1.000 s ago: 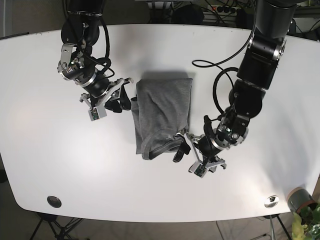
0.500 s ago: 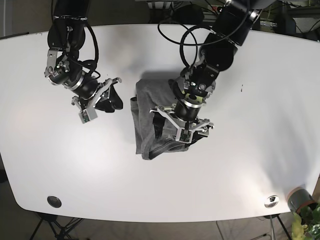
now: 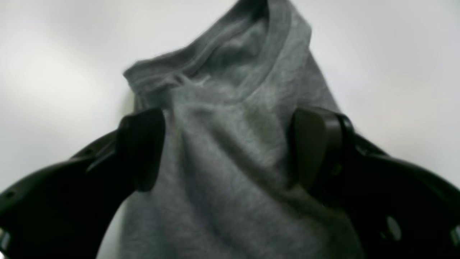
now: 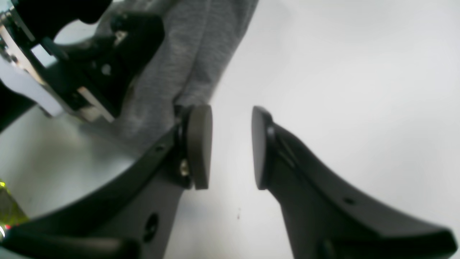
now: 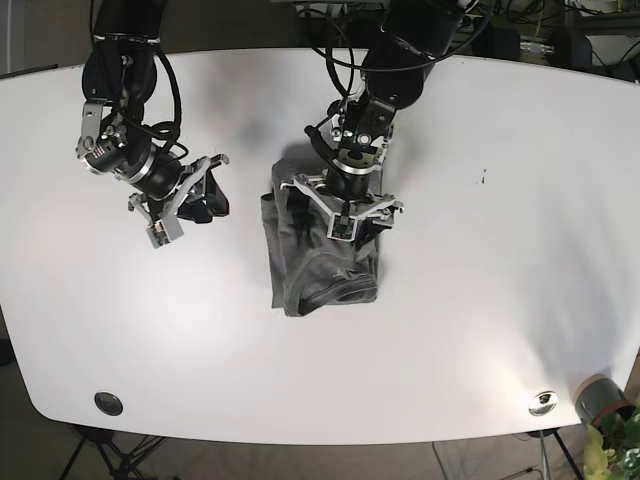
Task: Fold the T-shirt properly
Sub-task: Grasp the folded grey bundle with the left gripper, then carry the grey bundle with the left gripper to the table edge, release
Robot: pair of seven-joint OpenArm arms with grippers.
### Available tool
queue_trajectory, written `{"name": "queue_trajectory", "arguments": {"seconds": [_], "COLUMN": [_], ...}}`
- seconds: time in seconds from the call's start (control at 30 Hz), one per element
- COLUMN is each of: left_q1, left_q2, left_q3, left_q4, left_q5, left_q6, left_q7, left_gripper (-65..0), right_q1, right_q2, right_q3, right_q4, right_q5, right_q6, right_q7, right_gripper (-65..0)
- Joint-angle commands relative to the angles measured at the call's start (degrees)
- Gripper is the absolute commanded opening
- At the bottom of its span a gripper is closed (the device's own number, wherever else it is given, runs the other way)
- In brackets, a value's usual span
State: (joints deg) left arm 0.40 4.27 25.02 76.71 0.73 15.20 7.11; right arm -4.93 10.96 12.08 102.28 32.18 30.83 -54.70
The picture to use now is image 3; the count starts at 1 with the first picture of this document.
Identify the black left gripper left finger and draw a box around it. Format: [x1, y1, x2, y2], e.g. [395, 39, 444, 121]
[0, 108, 166, 259]

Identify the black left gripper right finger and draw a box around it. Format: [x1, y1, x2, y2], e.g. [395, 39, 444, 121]
[292, 108, 460, 259]

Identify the grey T-shirt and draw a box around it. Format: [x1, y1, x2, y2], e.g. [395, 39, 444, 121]
[119, 0, 364, 259]

